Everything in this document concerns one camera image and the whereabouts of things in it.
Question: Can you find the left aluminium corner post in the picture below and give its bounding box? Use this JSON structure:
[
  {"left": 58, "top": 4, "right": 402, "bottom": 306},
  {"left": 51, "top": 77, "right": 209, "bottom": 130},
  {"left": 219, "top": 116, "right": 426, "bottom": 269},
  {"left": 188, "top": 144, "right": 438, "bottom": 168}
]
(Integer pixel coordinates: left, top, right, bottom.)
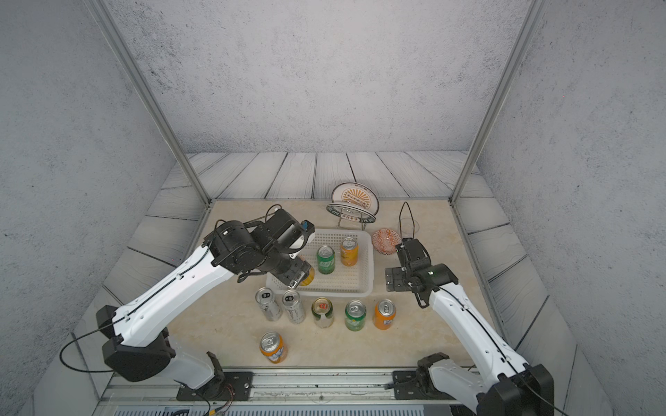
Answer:
[{"left": 84, "top": 0, "right": 212, "bottom": 207}]

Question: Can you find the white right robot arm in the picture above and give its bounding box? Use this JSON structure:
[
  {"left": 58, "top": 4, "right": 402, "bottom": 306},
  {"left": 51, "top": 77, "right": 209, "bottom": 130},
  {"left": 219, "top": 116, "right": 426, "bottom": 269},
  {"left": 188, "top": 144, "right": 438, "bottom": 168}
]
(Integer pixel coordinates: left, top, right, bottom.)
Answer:
[{"left": 392, "top": 237, "right": 557, "bottom": 415}]

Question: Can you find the clear plastic cup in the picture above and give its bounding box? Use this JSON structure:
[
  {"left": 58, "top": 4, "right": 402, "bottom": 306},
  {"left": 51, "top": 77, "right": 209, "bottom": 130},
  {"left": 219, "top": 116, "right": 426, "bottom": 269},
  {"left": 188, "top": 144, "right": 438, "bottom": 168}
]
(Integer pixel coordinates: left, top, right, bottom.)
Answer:
[{"left": 398, "top": 216, "right": 420, "bottom": 239}]

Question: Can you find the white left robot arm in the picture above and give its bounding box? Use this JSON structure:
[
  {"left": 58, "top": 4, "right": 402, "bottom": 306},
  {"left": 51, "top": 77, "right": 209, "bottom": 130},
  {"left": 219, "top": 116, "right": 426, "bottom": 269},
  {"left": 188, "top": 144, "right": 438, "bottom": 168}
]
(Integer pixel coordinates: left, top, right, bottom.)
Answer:
[{"left": 96, "top": 208, "right": 316, "bottom": 393}]

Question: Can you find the green Sprite can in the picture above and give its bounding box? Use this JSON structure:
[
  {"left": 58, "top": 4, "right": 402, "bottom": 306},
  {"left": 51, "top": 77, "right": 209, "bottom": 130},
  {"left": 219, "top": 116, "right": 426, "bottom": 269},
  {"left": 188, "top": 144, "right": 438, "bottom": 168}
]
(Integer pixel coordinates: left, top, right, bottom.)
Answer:
[{"left": 344, "top": 299, "right": 366, "bottom": 332}]

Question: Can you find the orange Fanta can front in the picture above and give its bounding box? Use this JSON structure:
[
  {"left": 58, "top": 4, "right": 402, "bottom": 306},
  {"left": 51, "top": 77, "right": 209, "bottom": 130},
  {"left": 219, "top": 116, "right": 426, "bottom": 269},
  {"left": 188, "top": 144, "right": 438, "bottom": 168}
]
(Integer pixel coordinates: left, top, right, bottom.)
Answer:
[{"left": 373, "top": 299, "right": 396, "bottom": 330}]

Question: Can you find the small orange can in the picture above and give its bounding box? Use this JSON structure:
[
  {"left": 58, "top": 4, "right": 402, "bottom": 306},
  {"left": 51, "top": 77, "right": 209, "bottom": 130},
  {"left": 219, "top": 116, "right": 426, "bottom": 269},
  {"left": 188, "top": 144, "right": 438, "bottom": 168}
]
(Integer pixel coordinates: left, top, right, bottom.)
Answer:
[{"left": 300, "top": 267, "right": 316, "bottom": 286}]

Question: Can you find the right aluminium corner post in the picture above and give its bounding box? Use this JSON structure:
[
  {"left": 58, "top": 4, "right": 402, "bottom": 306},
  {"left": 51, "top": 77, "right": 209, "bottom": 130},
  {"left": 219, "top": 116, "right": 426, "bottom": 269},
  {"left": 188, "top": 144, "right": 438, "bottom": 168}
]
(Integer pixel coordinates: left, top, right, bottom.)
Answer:
[{"left": 449, "top": 0, "right": 547, "bottom": 207}]

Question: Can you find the decorated plate upright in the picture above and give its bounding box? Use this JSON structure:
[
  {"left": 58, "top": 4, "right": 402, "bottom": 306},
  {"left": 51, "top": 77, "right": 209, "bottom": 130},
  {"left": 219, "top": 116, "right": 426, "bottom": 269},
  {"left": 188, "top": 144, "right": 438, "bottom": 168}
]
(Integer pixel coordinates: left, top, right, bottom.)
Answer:
[{"left": 331, "top": 182, "right": 380, "bottom": 215}]

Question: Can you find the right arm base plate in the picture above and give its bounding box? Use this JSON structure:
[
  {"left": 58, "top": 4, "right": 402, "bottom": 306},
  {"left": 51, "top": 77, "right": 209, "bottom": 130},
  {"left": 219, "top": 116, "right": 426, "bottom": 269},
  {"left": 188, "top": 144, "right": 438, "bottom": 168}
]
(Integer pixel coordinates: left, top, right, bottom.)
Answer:
[{"left": 387, "top": 369, "right": 431, "bottom": 400}]

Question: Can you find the aluminium rail frame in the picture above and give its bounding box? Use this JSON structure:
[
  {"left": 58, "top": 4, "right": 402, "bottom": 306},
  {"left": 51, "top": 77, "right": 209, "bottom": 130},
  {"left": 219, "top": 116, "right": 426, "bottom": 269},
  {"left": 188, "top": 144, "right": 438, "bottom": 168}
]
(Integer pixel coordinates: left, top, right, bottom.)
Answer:
[{"left": 94, "top": 367, "right": 471, "bottom": 415}]

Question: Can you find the white plastic basket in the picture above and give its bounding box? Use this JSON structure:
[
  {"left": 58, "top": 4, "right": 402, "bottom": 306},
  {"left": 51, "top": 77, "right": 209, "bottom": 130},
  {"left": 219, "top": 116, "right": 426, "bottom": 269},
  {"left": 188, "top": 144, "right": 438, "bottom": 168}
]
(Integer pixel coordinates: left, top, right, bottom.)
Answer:
[{"left": 296, "top": 229, "right": 375, "bottom": 298}]

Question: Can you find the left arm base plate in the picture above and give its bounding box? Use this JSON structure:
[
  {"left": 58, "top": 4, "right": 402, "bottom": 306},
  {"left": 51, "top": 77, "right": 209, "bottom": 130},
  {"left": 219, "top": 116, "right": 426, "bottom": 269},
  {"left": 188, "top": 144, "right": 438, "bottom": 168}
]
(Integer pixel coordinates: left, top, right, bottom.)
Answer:
[{"left": 176, "top": 371, "right": 254, "bottom": 402}]

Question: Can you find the aluminium corner post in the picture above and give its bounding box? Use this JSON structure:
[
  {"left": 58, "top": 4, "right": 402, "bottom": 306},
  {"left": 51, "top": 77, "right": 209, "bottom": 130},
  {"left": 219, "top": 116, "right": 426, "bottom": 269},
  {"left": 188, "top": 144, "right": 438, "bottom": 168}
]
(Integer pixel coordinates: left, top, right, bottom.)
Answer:
[
  {"left": 449, "top": 0, "right": 547, "bottom": 207},
  {"left": 84, "top": 0, "right": 212, "bottom": 207}
]

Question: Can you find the white Monster can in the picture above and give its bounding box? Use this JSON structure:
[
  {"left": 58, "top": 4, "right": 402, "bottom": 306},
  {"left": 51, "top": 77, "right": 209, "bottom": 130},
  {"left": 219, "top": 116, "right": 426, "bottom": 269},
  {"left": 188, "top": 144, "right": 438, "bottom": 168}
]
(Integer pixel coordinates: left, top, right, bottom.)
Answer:
[
  {"left": 282, "top": 289, "right": 305, "bottom": 324},
  {"left": 255, "top": 287, "right": 283, "bottom": 322}
]

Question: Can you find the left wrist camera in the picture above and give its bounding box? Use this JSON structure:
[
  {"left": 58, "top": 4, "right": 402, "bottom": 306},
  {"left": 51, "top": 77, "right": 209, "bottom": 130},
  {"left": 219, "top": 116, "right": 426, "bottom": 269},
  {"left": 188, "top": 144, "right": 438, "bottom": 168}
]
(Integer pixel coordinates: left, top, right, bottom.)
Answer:
[{"left": 290, "top": 220, "right": 315, "bottom": 251}]

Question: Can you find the orange fanta can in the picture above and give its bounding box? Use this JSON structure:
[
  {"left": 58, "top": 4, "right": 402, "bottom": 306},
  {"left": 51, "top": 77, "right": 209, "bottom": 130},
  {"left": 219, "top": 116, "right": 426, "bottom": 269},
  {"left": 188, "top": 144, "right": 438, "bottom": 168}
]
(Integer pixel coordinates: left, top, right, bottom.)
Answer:
[
  {"left": 259, "top": 331, "right": 288, "bottom": 364},
  {"left": 373, "top": 299, "right": 396, "bottom": 330}
]

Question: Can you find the orange Fanta can back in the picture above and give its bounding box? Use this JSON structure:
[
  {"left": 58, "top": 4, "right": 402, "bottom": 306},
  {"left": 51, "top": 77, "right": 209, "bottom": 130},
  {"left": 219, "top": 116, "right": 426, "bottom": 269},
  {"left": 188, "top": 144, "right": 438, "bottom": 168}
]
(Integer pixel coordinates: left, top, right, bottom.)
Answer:
[{"left": 259, "top": 331, "right": 288, "bottom": 364}]

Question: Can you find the green gold-top can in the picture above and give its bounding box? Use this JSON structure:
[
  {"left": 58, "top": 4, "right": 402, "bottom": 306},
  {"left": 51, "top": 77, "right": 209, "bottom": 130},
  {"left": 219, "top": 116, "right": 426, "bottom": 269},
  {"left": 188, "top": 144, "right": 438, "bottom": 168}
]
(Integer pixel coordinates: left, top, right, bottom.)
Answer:
[{"left": 311, "top": 297, "right": 335, "bottom": 329}]

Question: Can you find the dark rimmed plate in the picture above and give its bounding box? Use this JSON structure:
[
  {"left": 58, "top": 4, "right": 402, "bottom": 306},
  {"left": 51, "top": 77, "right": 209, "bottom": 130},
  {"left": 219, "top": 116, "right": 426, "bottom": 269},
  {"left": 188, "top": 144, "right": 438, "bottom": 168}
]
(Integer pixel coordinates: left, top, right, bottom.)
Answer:
[{"left": 326, "top": 202, "right": 376, "bottom": 218}]

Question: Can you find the red patterned bowl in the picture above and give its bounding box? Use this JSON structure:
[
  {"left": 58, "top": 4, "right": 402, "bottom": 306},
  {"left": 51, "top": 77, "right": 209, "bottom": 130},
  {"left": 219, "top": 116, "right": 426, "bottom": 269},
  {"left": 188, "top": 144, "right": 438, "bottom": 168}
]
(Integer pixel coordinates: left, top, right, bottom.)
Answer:
[{"left": 371, "top": 228, "right": 402, "bottom": 256}]

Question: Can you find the metal wire plate stand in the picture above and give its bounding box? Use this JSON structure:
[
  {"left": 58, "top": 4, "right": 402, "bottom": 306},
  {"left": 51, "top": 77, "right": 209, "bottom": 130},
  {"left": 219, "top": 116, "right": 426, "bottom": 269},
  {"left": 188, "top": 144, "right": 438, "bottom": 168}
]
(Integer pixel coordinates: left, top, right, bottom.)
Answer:
[{"left": 338, "top": 213, "right": 376, "bottom": 231}]

